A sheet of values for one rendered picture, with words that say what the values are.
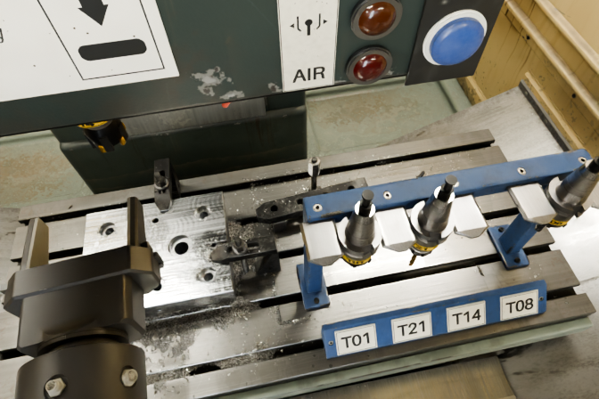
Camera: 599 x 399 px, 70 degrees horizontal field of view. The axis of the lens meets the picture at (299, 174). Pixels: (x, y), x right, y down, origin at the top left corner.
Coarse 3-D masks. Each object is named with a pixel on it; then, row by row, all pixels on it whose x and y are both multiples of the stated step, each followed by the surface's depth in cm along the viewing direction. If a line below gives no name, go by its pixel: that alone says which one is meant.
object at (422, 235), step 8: (416, 208) 64; (416, 216) 63; (416, 224) 63; (448, 224) 63; (416, 232) 63; (424, 232) 62; (432, 232) 62; (440, 232) 62; (448, 232) 62; (424, 240) 63; (440, 240) 63
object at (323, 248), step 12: (300, 228) 64; (312, 228) 64; (324, 228) 64; (336, 228) 64; (312, 240) 62; (324, 240) 62; (336, 240) 62; (312, 252) 61; (324, 252) 61; (336, 252) 61; (324, 264) 61
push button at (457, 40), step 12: (456, 24) 23; (468, 24) 23; (480, 24) 23; (444, 36) 23; (456, 36) 23; (468, 36) 23; (480, 36) 24; (432, 48) 24; (444, 48) 24; (456, 48) 24; (468, 48) 24; (444, 60) 24; (456, 60) 25
